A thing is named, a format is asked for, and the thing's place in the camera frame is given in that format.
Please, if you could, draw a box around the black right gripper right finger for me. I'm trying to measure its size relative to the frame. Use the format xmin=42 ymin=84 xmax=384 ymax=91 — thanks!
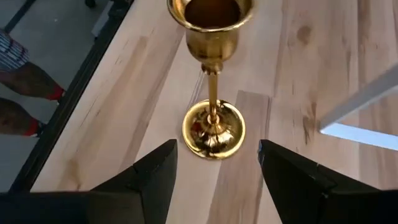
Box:
xmin=257 ymin=139 xmax=398 ymax=224

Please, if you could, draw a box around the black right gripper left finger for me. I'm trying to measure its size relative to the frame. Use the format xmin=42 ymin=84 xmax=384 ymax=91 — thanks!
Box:
xmin=0 ymin=138 xmax=179 ymax=224

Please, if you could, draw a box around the white perforated metal rack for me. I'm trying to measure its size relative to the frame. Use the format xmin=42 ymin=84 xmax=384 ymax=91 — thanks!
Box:
xmin=318 ymin=63 xmax=398 ymax=152

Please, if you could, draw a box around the person's leg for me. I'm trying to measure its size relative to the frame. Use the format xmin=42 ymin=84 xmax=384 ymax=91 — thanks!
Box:
xmin=0 ymin=29 xmax=65 ymax=102
xmin=0 ymin=98 xmax=46 ymax=138

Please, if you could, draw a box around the gold candlestick holder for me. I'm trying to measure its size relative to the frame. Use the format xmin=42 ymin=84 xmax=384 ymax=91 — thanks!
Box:
xmin=167 ymin=0 xmax=256 ymax=161

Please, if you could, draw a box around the black aluminium frame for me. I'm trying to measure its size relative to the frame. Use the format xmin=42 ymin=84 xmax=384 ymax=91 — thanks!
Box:
xmin=9 ymin=0 xmax=135 ymax=193

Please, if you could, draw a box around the silver metal bracket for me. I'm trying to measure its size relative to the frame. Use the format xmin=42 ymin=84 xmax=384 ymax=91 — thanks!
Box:
xmin=91 ymin=1 xmax=113 ymax=37

